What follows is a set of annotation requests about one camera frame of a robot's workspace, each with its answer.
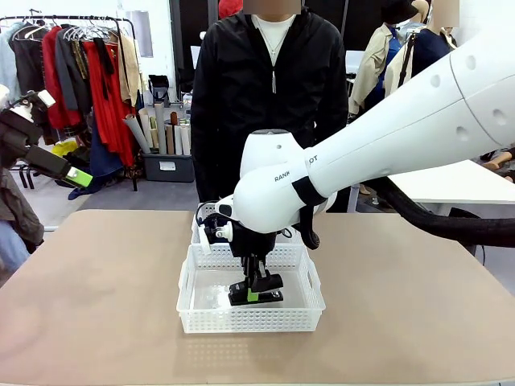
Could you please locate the long red dress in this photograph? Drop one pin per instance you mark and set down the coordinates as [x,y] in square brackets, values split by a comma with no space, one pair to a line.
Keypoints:
[106,116]

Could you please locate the small white perforated basket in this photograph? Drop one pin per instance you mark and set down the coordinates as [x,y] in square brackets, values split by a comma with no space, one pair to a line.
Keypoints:
[290,240]

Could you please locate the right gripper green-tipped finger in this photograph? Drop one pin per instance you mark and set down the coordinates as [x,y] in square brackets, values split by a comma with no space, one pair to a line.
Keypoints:
[263,269]
[251,281]

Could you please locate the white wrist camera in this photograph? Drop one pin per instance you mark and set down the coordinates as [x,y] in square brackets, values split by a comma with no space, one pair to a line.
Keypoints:
[219,233]
[38,98]

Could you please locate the red jacket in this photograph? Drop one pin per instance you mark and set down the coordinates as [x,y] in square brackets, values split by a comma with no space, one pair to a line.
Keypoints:
[52,80]

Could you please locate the large white perforated basket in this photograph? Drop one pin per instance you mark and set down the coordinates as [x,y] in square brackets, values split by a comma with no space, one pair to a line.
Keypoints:
[249,321]

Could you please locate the dark clothes pile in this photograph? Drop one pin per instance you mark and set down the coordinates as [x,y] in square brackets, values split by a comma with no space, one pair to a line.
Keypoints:
[80,193]

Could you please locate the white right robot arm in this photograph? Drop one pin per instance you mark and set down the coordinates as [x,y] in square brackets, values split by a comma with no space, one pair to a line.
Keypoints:
[402,120]

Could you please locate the beige garment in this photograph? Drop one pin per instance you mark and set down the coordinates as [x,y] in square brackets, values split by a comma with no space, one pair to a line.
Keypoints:
[128,72]

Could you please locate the leaning grey paper roll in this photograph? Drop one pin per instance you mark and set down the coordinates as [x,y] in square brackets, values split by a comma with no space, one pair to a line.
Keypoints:
[136,132]

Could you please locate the charcoal coat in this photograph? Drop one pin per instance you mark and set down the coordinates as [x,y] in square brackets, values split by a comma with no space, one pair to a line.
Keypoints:
[30,72]

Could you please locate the person's right forearm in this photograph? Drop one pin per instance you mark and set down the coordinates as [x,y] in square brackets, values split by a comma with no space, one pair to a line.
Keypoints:
[205,169]

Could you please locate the grey jacket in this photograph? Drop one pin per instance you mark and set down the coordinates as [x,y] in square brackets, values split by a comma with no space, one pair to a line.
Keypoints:
[66,72]

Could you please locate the tall grey roll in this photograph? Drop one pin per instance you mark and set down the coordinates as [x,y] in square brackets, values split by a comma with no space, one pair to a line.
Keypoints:
[159,128]

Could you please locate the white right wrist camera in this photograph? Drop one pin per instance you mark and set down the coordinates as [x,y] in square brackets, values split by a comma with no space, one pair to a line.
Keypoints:
[219,233]

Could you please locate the yellow garment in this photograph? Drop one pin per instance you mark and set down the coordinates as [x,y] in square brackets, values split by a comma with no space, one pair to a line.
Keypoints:
[63,149]

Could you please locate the black chair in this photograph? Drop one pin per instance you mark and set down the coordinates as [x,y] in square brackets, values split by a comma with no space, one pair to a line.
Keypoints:
[159,82]

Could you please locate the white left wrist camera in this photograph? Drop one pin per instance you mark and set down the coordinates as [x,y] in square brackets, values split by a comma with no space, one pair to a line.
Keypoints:
[38,98]

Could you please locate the black stapler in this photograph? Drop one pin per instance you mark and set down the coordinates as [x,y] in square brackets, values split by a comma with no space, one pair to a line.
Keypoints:
[273,281]

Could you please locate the grey wall poster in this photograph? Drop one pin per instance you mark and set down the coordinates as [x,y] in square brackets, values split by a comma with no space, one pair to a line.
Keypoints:
[142,34]

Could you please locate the mannequin in navy top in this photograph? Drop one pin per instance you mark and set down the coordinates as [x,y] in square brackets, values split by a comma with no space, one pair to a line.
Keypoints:
[428,48]

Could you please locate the brown roll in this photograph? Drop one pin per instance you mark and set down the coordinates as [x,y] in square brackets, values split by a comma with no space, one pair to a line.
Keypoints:
[173,136]

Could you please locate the mannequin in beige trench coat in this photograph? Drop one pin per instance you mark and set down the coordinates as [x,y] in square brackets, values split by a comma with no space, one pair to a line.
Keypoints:
[370,68]

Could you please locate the white table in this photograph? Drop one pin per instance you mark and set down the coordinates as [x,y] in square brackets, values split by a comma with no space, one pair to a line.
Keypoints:
[462,185]

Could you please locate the white chair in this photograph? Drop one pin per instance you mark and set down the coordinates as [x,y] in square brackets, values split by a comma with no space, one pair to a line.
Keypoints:
[354,62]

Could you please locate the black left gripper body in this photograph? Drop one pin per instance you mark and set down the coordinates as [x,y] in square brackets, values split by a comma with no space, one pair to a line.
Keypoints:
[18,134]

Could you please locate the black bucket hat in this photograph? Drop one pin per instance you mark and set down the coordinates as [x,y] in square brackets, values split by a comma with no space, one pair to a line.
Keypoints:
[398,12]

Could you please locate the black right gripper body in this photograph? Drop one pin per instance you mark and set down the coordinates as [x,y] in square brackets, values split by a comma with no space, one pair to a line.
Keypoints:
[251,243]

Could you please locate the person in black jacket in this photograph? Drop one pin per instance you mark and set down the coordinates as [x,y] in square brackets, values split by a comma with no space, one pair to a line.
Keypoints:
[241,100]

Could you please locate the pale blue garment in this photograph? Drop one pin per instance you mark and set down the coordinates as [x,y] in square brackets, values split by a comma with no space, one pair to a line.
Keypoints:
[8,60]

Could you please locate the dark grey storage box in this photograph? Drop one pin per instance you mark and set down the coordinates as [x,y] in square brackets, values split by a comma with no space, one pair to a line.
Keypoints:
[169,175]

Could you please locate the red cap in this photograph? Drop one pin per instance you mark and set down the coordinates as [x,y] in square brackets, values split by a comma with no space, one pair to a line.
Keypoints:
[230,8]

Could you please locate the black metal clothes rack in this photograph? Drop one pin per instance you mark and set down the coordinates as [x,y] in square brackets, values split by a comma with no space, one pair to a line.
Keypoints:
[60,17]

